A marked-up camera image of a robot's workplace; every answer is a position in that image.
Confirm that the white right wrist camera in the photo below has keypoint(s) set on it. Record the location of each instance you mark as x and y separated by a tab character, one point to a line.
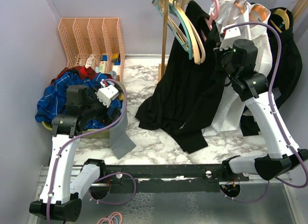
228	36

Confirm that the green white box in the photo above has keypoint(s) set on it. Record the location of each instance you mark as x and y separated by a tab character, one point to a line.
102	66

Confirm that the pink plastic file organizer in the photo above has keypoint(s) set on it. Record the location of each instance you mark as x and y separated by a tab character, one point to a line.
83	37

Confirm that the white shirt front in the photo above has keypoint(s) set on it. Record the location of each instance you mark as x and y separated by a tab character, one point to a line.
230	108

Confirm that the blue plaid shirt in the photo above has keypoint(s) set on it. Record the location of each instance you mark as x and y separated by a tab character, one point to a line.
60	104

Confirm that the orange hanger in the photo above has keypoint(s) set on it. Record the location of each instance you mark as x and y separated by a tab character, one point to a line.
243	8
257	13

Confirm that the hanging black shirt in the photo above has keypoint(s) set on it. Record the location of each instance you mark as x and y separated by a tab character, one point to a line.
288	73

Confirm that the coloured rubber bands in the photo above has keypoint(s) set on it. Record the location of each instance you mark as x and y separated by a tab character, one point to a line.
113	218

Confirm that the black shirt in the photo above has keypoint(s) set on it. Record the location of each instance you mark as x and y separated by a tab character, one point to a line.
187	97
288	73

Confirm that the pink hanger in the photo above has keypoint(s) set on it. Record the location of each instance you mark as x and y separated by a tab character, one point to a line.
213	15

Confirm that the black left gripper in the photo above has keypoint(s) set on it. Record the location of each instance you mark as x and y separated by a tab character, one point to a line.
106	117

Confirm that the red plaid shirt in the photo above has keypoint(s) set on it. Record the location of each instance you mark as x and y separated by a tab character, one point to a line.
79	75

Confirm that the orange hanger right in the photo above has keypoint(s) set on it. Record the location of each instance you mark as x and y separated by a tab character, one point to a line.
257	13

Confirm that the white shirt behind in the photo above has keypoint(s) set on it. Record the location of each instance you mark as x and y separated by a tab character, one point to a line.
258	34

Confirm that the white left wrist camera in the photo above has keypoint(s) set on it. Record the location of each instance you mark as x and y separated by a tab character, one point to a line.
107	93

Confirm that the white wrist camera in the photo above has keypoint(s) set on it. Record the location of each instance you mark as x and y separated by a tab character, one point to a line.
228	36
107	93

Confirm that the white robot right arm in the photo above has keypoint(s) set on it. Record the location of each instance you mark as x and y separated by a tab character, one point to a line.
283	153

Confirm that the white shirt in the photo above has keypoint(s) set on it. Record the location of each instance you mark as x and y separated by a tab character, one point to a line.
230	108
258	34

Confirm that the cream yellow hanger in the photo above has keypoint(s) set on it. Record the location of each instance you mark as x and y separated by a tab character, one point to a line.
197	46

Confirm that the grey cloth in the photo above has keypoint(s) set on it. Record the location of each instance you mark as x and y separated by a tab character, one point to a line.
120	142

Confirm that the black base bar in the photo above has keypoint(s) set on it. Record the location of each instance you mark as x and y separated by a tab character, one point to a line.
127	179

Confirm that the white spiral notebook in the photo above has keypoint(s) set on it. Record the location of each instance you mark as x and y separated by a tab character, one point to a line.
90	62

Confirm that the orange hanger left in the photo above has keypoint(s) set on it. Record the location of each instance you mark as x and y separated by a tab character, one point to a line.
243	8

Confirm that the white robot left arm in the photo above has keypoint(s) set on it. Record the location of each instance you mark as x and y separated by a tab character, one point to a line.
61	198

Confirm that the yellow grey stapler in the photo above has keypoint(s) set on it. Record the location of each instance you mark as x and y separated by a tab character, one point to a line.
115	57

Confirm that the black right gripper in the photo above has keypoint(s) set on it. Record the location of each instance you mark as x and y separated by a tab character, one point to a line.
219	53

